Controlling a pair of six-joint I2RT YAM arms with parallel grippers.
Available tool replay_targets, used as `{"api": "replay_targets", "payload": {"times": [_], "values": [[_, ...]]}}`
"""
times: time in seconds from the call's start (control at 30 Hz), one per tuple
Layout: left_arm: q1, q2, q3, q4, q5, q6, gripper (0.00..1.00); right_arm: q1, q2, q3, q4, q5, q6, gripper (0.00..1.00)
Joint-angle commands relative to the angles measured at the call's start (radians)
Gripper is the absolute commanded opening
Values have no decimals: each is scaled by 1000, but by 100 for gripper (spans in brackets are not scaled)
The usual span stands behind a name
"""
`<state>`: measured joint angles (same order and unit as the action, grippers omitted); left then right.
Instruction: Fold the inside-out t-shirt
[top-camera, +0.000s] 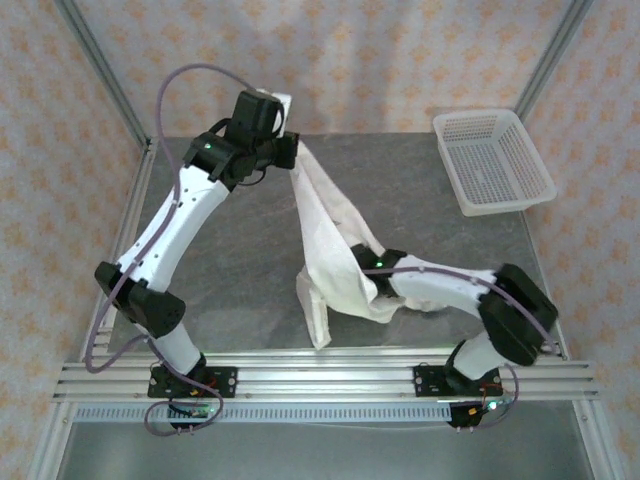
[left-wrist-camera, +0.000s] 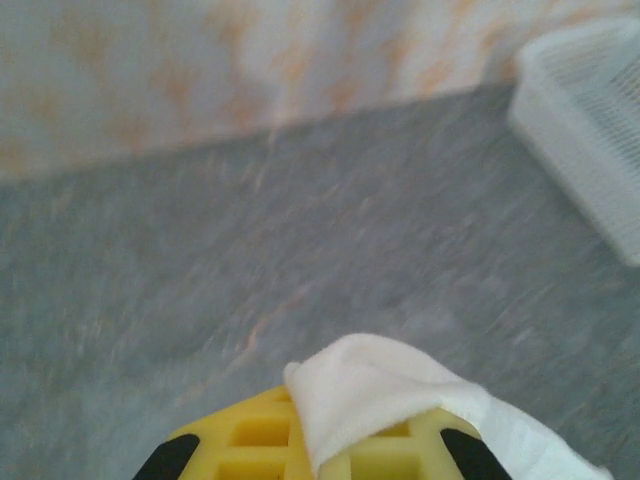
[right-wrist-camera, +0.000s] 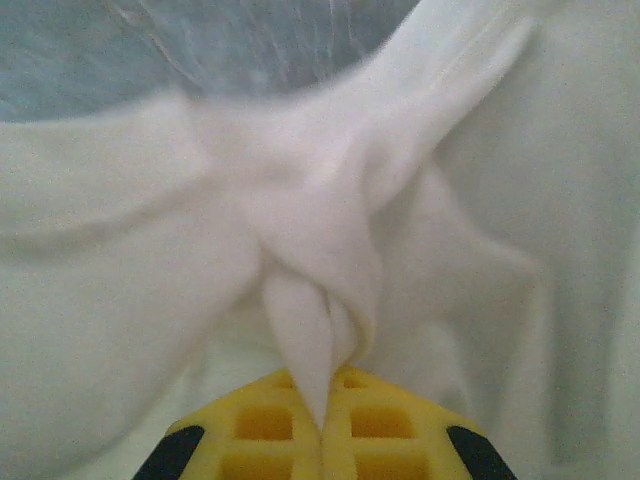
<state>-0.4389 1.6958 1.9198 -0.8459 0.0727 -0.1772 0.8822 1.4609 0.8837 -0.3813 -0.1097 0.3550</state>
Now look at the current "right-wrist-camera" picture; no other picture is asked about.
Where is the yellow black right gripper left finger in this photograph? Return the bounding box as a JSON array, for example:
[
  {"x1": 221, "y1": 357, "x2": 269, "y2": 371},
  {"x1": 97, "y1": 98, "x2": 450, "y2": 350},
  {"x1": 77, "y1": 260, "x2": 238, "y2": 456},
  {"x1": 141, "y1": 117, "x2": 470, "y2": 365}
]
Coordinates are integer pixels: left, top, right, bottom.
[{"x1": 137, "y1": 367, "x2": 324, "y2": 480}]

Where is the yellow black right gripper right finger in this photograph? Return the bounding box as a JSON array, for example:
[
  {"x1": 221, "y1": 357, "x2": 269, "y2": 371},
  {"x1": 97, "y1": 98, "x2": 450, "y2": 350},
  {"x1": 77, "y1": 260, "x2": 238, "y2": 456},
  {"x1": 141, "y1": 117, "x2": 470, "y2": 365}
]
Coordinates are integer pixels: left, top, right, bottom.
[{"x1": 321, "y1": 364, "x2": 519, "y2": 480}]

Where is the white t-shirt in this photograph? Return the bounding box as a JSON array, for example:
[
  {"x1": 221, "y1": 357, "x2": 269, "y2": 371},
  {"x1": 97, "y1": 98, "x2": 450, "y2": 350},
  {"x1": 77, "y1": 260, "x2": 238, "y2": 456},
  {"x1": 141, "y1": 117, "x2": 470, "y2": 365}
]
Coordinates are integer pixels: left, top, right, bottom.
[{"x1": 0, "y1": 0, "x2": 640, "y2": 480}]

